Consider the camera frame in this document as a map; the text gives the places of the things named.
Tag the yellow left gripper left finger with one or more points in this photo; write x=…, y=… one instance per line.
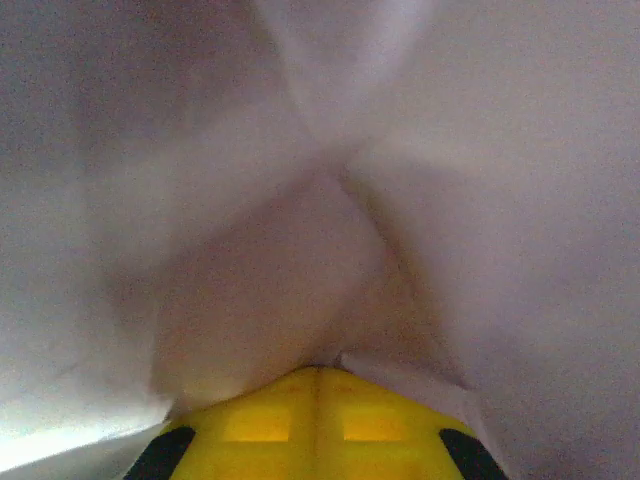
x=250, y=440

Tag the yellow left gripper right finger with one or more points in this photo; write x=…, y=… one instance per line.
x=390, y=440

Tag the pink and purple wrapping paper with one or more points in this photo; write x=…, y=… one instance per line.
x=320, y=150

